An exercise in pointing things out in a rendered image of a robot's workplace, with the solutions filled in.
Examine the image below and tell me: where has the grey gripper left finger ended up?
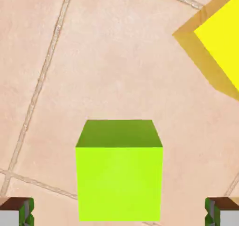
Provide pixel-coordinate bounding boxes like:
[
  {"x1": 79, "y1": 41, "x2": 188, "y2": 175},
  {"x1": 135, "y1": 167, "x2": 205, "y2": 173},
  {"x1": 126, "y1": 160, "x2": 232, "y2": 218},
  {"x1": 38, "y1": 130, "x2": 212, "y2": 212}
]
[{"x1": 0, "y1": 197, "x2": 35, "y2": 226}]

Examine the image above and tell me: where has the small lime green cube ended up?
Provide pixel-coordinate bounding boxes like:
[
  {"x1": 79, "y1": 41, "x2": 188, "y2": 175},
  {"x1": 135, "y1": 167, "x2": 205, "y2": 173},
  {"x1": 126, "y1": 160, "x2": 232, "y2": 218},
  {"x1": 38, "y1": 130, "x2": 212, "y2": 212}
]
[{"x1": 75, "y1": 119, "x2": 163, "y2": 222}]

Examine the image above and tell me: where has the small yellow cube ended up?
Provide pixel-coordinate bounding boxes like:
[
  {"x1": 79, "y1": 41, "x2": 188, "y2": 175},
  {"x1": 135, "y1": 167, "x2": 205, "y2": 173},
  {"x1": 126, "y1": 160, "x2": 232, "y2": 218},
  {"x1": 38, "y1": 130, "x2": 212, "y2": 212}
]
[{"x1": 171, "y1": 0, "x2": 239, "y2": 101}]

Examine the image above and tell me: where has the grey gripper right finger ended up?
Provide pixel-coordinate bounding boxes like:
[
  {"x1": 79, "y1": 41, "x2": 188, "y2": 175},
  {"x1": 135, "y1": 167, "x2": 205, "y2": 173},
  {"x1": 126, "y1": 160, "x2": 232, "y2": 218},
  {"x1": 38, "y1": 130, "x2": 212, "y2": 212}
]
[{"x1": 204, "y1": 197, "x2": 239, "y2": 226}]

